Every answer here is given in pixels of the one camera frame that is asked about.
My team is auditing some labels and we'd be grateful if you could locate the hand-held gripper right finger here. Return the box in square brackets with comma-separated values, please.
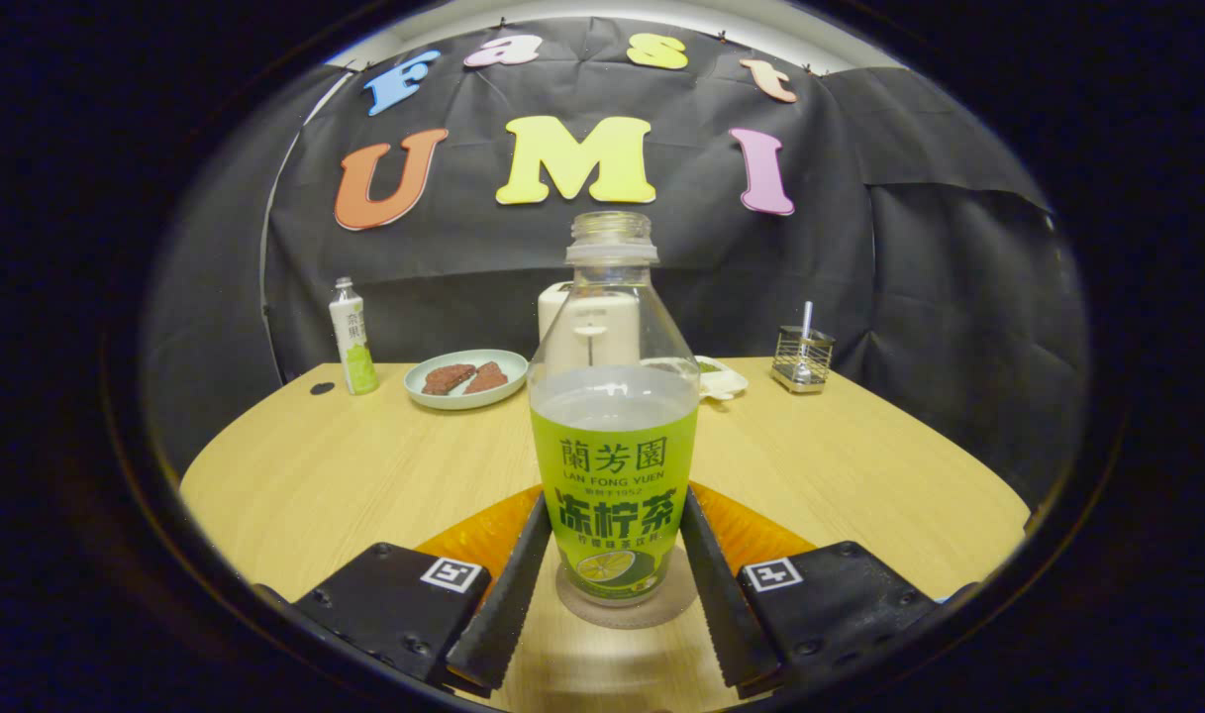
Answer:
[679, 483, 940, 689]

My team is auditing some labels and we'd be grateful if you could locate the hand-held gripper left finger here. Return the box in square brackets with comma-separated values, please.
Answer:
[290, 492, 553, 694]

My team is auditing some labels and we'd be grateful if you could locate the round brown coaster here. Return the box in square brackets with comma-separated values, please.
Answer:
[554, 545, 700, 630]

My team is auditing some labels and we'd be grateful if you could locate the green label juice bottle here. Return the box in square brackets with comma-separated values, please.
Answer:
[528, 210, 700, 605]

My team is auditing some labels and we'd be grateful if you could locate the small white green bottle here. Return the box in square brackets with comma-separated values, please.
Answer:
[329, 276, 380, 396]

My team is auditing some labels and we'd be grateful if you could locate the pale green plate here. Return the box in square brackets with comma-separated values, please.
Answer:
[404, 349, 530, 411]

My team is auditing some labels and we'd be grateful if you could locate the white divided snack tray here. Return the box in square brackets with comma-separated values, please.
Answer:
[694, 356, 749, 402]

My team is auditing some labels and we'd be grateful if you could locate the wooden table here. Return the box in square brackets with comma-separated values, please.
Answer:
[179, 356, 1031, 713]

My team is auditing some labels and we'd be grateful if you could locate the white toaster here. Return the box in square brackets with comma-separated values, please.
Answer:
[537, 281, 643, 372]

